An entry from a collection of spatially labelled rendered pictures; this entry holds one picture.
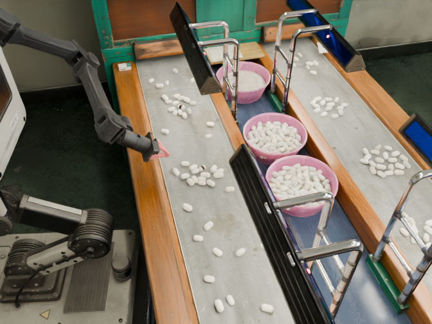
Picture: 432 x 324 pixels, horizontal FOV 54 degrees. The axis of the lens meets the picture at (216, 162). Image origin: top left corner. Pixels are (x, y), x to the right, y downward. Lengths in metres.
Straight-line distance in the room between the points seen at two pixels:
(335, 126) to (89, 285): 1.20
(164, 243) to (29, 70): 2.19
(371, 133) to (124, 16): 1.27
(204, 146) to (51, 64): 1.80
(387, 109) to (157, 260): 1.22
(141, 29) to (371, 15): 2.07
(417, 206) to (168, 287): 0.92
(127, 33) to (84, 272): 1.16
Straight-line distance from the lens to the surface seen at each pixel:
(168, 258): 1.38
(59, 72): 3.33
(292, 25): 2.41
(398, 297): 1.45
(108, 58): 2.28
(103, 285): 1.71
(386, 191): 1.70
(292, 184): 1.62
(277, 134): 1.83
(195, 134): 1.81
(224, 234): 1.45
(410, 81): 3.79
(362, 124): 1.97
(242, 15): 2.32
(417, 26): 4.05
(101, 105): 1.50
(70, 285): 1.75
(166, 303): 1.31
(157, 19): 2.23
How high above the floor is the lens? 1.92
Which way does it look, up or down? 44 degrees down
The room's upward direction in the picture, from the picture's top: straight up
